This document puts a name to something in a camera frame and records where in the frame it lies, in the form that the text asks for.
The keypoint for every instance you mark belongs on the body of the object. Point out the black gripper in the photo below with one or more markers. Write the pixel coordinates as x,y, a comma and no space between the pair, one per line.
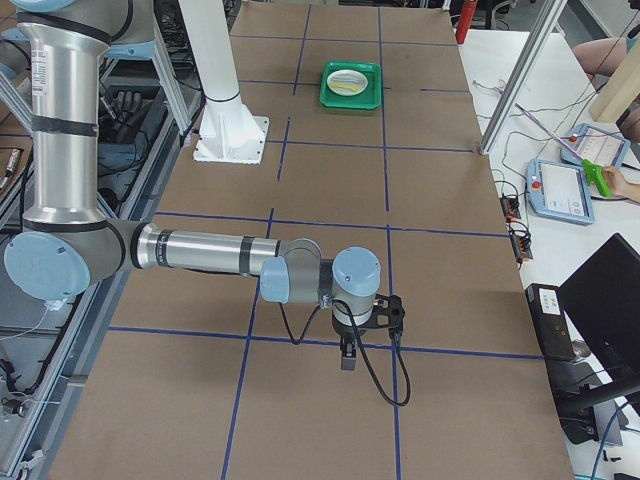
344,330

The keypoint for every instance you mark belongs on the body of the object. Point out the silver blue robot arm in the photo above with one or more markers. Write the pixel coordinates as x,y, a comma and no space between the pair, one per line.
67,244

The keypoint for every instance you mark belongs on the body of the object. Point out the yellow spoon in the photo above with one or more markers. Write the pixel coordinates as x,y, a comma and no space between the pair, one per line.
346,89

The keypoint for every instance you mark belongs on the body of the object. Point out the person's hand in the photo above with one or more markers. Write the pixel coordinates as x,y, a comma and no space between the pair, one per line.
620,186

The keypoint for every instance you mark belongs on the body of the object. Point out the black box device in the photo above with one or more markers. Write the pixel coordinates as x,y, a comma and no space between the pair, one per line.
549,322

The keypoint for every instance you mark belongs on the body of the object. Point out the lower orange black connector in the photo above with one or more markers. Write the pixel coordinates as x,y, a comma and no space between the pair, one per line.
521,245

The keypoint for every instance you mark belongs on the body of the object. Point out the orange black connector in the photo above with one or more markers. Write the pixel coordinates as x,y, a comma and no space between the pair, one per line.
510,207
521,245

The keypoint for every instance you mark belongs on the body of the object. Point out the upper orange black connector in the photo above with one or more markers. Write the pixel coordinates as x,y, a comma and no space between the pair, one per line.
510,207

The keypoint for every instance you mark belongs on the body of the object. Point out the blue tape horizontal strip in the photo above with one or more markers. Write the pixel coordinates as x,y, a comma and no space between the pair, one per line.
271,339

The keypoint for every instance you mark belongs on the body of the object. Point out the black laptop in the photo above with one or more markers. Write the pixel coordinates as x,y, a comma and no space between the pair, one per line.
601,298

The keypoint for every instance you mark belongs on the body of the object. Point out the green plastic tray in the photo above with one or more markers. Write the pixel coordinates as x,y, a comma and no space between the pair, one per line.
370,99

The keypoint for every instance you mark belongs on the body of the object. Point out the near blue teach pendant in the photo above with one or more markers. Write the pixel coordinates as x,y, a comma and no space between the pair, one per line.
559,191

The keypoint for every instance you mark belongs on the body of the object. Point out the blue teach pendant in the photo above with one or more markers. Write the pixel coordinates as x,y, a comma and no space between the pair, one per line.
599,146
559,191

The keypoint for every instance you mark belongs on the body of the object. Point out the white plate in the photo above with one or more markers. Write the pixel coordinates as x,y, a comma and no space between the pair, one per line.
347,76

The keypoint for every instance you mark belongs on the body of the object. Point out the far blue teach pendant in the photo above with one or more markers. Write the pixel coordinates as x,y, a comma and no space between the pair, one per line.
599,146

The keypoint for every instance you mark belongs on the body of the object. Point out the red fire extinguisher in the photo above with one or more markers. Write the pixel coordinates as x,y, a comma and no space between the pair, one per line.
465,20

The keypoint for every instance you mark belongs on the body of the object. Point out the wooden beam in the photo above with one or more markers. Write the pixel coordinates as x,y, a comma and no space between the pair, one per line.
620,91

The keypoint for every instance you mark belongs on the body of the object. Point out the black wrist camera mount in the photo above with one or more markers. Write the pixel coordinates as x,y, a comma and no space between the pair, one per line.
388,314

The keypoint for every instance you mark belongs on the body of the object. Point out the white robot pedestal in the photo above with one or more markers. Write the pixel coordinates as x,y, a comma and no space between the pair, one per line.
228,132

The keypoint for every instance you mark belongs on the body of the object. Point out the green handled grabber tool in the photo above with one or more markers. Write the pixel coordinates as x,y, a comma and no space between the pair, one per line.
594,172

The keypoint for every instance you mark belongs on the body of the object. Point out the aluminium frame post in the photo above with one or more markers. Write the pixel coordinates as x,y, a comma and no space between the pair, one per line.
544,25

